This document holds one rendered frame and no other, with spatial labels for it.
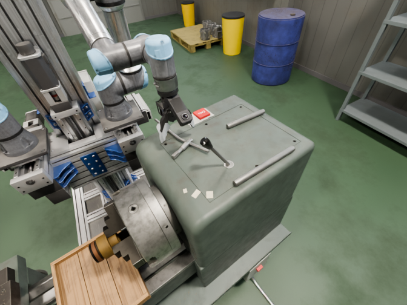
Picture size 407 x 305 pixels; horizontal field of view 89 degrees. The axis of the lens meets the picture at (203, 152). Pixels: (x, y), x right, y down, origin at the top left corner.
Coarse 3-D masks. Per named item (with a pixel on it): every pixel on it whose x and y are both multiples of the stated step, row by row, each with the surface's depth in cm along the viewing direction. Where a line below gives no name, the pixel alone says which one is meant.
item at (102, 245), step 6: (102, 234) 76; (114, 234) 75; (96, 240) 73; (102, 240) 73; (108, 240) 74; (114, 240) 74; (120, 240) 79; (90, 246) 72; (96, 246) 72; (102, 246) 72; (108, 246) 72; (90, 252) 71; (96, 252) 71; (102, 252) 71; (108, 252) 72; (96, 258) 71; (102, 258) 73
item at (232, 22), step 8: (224, 16) 406; (232, 16) 402; (240, 16) 400; (224, 24) 416; (232, 24) 407; (240, 24) 410; (224, 32) 427; (232, 32) 417; (240, 32) 422; (224, 40) 438; (232, 40) 428; (240, 40) 436; (224, 48) 452; (232, 48) 441; (240, 48) 453
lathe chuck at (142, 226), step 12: (120, 192) 74; (132, 192) 72; (120, 204) 69; (132, 204) 69; (144, 204) 69; (120, 216) 66; (132, 216) 66; (144, 216) 67; (132, 228) 65; (144, 228) 66; (156, 228) 67; (144, 240) 66; (156, 240) 67; (144, 252) 66; (156, 252) 68; (168, 252) 73; (156, 264) 74
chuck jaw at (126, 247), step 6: (126, 240) 74; (132, 240) 74; (114, 246) 73; (120, 246) 73; (126, 246) 72; (132, 246) 72; (114, 252) 71; (120, 252) 72; (126, 252) 71; (132, 252) 71; (138, 252) 70; (126, 258) 71; (132, 258) 69; (138, 258) 69; (150, 258) 69; (138, 264) 69
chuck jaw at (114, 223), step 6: (108, 204) 74; (108, 210) 73; (114, 210) 74; (108, 216) 73; (114, 216) 74; (108, 222) 73; (114, 222) 74; (120, 222) 75; (108, 228) 74; (114, 228) 74; (120, 228) 75; (108, 234) 74
